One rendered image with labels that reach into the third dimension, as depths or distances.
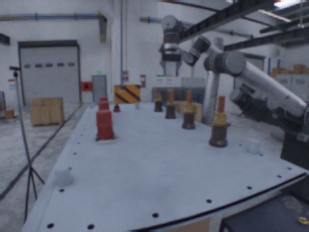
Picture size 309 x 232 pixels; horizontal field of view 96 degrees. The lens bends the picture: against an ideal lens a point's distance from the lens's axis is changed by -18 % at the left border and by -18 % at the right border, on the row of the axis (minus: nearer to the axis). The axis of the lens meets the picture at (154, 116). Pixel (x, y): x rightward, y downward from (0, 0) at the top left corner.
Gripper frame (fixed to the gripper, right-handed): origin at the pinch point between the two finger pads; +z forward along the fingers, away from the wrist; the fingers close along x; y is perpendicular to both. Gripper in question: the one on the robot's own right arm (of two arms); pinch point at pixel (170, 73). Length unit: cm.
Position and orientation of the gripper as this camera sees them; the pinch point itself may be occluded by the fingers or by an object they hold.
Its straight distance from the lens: 117.0
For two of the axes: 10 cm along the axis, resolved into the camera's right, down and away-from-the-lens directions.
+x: 9.9, -0.3, 1.4
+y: 1.5, 2.0, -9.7
